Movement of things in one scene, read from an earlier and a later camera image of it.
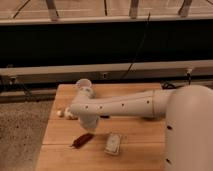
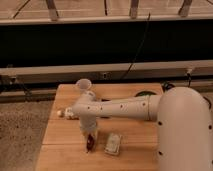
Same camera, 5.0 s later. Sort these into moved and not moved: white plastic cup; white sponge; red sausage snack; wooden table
Moved: red sausage snack
Not moved: white plastic cup; wooden table; white sponge
